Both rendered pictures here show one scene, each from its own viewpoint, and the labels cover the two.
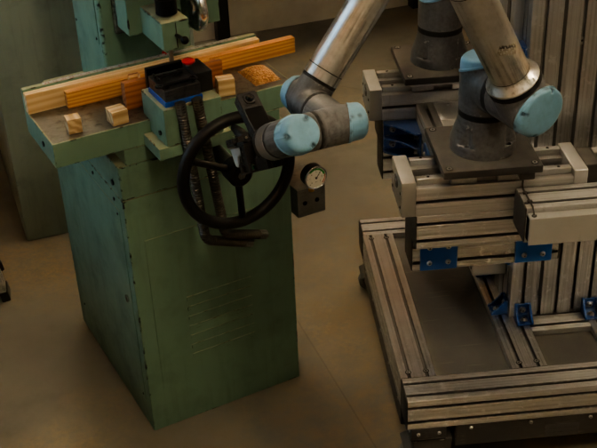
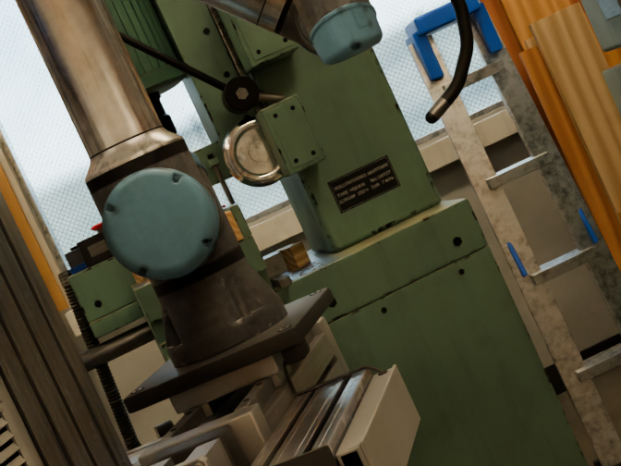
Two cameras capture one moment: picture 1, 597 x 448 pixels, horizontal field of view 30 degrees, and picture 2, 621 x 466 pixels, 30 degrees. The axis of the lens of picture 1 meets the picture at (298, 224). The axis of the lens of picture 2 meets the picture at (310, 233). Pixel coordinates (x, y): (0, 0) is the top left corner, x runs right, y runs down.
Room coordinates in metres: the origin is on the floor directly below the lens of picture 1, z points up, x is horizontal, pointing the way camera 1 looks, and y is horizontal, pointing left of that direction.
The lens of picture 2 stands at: (3.28, -1.68, 0.99)
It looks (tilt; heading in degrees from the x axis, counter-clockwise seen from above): 4 degrees down; 107
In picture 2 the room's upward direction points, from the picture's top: 25 degrees counter-clockwise
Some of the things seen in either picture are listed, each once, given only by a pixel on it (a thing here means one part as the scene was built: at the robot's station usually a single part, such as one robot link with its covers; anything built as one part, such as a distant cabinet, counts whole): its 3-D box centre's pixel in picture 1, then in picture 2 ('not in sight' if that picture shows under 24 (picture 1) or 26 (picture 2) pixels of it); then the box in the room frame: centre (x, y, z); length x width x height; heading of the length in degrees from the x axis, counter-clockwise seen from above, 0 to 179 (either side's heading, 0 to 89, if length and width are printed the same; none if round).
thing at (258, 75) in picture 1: (258, 72); not in sight; (2.49, 0.08, 0.91); 0.10 x 0.07 x 0.02; 27
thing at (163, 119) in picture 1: (182, 110); (112, 283); (2.29, 0.25, 0.91); 0.15 x 0.14 x 0.09; 117
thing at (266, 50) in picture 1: (184, 70); not in sight; (2.50, 0.26, 0.92); 0.60 x 0.02 x 0.04; 117
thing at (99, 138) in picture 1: (170, 114); (164, 285); (2.36, 0.29, 0.87); 0.61 x 0.30 x 0.06; 117
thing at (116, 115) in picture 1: (116, 115); not in sight; (2.28, 0.40, 0.92); 0.04 x 0.04 x 0.03; 31
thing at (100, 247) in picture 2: (181, 81); (93, 248); (2.29, 0.25, 0.99); 0.13 x 0.11 x 0.06; 117
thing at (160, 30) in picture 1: (166, 28); (193, 177); (2.51, 0.29, 1.03); 0.14 x 0.07 x 0.09; 27
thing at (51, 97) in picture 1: (147, 74); (213, 229); (2.48, 0.35, 0.92); 0.60 x 0.02 x 0.05; 117
